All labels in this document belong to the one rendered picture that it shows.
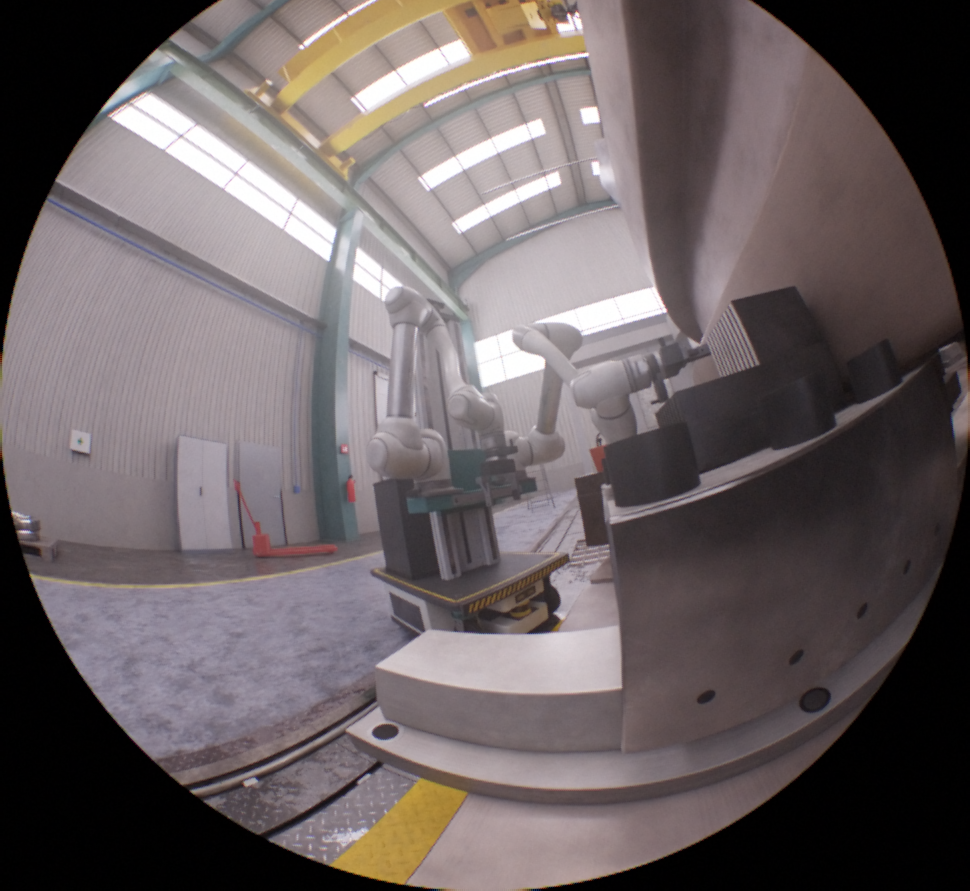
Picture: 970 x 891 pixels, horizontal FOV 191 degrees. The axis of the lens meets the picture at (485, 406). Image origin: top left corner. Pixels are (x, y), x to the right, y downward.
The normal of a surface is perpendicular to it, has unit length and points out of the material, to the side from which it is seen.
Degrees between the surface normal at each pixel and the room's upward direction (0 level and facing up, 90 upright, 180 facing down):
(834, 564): 90
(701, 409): 90
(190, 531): 90
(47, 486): 90
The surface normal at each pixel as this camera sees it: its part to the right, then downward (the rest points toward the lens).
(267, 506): 0.91, -0.26
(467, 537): 0.65, -0.33
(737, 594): -0.38, -0.21
